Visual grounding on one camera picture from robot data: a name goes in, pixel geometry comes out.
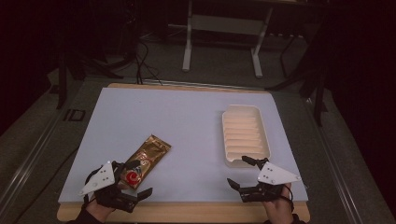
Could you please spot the person's left hand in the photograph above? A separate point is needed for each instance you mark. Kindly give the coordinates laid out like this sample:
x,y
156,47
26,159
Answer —
x,y
98,211

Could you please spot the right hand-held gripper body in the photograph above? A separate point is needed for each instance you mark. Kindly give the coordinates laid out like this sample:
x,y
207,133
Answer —
x,y
275,175

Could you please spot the pale blue table mat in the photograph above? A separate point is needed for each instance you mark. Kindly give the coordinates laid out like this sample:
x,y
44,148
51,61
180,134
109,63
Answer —
x,y
174,124

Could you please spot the black floor plate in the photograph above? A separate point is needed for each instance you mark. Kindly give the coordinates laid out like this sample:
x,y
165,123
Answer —
x,y
74,115

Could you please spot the white metal desk frame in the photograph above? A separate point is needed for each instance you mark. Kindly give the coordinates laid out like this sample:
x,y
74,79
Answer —
x,y
224,25

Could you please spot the white ribbed plastic tray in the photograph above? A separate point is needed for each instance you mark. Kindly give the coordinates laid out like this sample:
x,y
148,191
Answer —
x,y
246,133

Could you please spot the metal floor rail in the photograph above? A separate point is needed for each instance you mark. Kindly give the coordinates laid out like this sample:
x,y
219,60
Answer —
x,y
336,165
28,161

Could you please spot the person's right hand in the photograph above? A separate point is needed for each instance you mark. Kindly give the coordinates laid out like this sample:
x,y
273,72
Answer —
x,y
280,208

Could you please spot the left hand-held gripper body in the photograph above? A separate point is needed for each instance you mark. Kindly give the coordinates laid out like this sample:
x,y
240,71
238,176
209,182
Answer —
x,y
101,179

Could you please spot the gold snack packet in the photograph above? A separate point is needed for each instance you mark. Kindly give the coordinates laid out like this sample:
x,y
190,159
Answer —
x,y
149,154

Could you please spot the black metal stand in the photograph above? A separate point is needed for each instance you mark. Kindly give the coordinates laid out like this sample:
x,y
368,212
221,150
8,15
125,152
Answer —
x,y
317,93
62,81

